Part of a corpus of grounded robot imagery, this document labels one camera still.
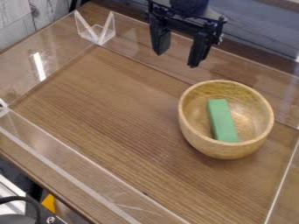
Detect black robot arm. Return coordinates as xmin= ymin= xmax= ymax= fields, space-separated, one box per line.
xmin=147 ymin=0 xmax=229 ymax=68

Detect clear acrylic tray walls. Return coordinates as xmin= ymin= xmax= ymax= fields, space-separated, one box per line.
xmin=0 ymin=3 xmax=299 ymax=224

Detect clear acrylic corner bracket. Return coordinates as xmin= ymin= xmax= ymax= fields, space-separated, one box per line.
xmin=74 ymin=11 xmax=116 ymax=46

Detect green rectangular block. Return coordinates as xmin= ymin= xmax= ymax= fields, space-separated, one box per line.
xmin=209 ymin=99 xmax=239 ymax=143

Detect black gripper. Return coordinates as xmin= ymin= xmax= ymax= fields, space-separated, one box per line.
xmin=147 ymin=0 xmax=229 ymax=68

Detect brown wooden bowl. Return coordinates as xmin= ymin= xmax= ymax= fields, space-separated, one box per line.
xmin=178 ymin=80 xmax=275 ymax=159

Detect black cable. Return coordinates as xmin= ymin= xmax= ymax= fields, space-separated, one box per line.
xmin=0 ymin=196 xmax=43 ymax=224

